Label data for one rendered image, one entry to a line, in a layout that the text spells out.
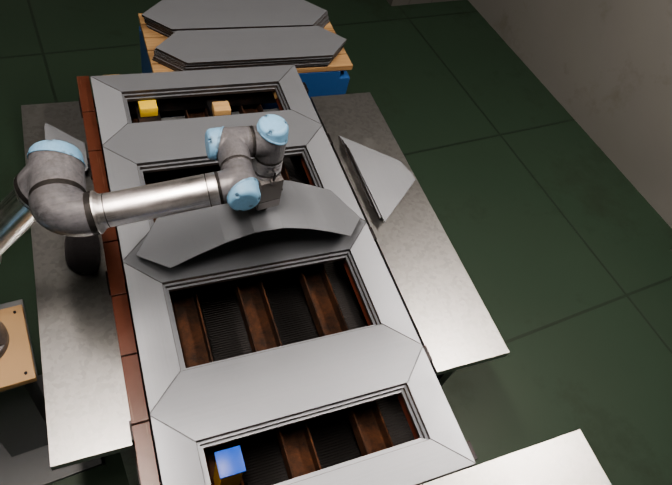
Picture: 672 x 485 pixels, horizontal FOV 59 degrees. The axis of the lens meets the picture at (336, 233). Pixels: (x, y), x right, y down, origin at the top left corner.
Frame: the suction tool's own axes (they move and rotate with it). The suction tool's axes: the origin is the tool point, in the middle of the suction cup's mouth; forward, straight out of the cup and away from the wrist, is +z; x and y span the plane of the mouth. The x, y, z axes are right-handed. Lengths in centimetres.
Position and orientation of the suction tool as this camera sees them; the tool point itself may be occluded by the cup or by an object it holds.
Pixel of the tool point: (260, 207)
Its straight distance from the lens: 165.1
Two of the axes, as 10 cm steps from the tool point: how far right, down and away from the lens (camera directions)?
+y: -4.6, -7.6, 4.6
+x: -8.6, 2.6, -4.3
